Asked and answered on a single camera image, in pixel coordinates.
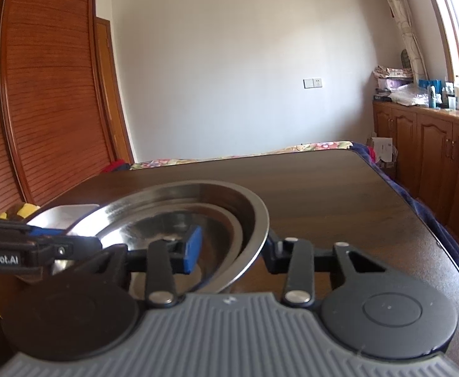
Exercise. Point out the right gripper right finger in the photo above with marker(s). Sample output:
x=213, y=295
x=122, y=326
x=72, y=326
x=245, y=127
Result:
x=293, y=257

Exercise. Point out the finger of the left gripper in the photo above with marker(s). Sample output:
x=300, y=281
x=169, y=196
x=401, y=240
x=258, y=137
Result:
x=51, y=233
x=75, y=247

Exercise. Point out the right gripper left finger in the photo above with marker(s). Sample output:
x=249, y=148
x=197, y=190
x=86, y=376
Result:
x=165, y=259

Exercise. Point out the floral white square plate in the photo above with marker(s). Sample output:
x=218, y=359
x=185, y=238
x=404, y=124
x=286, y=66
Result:
x=61, y=217

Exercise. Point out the small steel bowl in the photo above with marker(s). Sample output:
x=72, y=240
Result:
x=202, y=241

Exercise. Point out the large steel bowl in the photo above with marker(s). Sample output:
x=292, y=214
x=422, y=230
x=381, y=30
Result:
x=108, y=223

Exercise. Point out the yellow plush toy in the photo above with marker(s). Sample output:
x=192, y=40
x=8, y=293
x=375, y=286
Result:
x=19, y=211

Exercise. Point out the red cloth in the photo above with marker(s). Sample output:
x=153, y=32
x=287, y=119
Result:
x=116, y=166

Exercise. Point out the floral bed quilt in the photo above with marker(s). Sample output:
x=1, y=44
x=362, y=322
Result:
x=317, y=146

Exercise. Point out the wooden slatted wardrobe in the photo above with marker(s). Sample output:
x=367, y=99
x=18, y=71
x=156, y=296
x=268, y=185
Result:
x=61, y=117

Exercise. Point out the white cardboard box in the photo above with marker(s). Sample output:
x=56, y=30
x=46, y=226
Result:
x=381, y=149

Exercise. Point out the wooden low cabinet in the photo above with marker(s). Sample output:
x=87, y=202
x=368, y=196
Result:
x=427, y=142

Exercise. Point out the stack of papers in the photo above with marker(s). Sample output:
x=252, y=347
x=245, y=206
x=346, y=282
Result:
x=384, y=72

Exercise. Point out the blue bottle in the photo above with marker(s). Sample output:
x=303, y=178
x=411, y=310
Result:
x=431, y=97

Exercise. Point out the patterned beige curtain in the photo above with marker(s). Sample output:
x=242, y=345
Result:
x=403, y=17

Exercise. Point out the white wall switch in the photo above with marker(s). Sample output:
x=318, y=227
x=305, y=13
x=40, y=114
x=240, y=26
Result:
x=312, y=83

